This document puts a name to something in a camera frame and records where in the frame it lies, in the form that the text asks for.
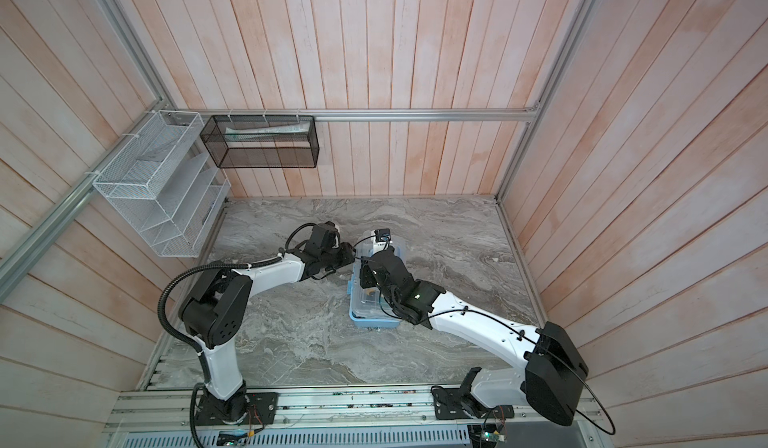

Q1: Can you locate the blue plastic tool box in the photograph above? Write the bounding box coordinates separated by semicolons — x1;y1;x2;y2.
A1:
347;231;406;329

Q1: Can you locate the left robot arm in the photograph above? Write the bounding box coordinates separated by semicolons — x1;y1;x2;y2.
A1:
178;222;355;401

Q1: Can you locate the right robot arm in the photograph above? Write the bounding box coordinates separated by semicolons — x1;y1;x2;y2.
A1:
360;248;588;426

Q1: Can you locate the black mesh basket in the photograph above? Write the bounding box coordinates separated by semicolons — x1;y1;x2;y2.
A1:
200;114;320;169

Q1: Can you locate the horizontal aluminium wall rail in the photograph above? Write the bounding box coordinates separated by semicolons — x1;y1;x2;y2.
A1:
197;108;538;123

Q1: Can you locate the aluminium mounting rail base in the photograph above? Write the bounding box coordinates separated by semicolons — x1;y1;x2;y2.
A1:
97;384;612;447

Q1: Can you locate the white wire mesh shelf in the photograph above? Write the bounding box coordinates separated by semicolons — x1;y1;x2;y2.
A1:
94;111;230;258

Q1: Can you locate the right camera black cable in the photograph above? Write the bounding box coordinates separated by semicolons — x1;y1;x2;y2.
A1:
352;234;617;437

